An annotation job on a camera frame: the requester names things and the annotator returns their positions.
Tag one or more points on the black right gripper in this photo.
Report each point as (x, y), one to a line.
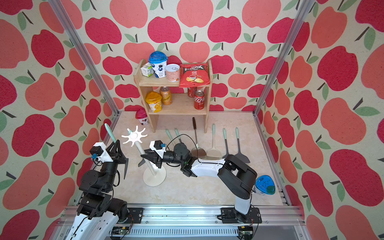
(154, 157)

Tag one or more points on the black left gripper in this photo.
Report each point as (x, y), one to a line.
(116, 157)

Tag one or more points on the steel spoon dark wooden handle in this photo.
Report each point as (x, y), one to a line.
(197, 151)

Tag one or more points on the cream spoon green handle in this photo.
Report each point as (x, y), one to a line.
(213, 153)

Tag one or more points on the grey turner green handle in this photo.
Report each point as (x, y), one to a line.
(226, 143)

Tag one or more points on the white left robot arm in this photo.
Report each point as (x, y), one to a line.
(98, 211)

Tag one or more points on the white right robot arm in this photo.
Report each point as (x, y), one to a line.
(238, 177)

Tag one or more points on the red lid small cup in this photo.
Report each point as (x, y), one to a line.
(142, 117)

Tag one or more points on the yellow mango cup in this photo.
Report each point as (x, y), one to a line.
(154, 100)

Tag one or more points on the wooden two-tier shelf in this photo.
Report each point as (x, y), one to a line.
(181, 103)

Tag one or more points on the orange soda can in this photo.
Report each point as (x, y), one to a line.
(166, 95)

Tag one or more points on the red cola can front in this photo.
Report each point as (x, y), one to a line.
(199, 100)

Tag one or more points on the red cola can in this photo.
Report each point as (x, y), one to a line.
(192, 91)
(199, 100)

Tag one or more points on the red cola can back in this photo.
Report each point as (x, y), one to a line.
(192, 91)

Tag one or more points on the small white green carton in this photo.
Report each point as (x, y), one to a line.
(147, 70)

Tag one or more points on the pink tin can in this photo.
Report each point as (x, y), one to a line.
(173, 72)

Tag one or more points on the red chips bag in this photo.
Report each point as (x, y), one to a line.
(194, 75)

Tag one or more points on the blue lid yogurt cup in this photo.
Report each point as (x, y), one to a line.
(158, 61)

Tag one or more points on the blue lid cup on floor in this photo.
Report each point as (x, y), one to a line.
(265, 185)

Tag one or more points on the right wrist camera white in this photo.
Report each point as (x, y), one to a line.
(159, 147)

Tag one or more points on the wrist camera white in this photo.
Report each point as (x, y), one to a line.
(159, 147)
(100, 154)

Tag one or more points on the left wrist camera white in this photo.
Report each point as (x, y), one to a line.
(100, 154)

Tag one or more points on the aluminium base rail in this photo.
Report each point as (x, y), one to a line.
(181, 221)

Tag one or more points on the aluminium frame post left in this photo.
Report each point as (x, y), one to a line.
(71, 31)

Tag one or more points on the aluminium frame post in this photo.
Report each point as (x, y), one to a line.
(286, 47)
(71, 31)

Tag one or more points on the aluminium frame post right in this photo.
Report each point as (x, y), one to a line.
(286, 47)

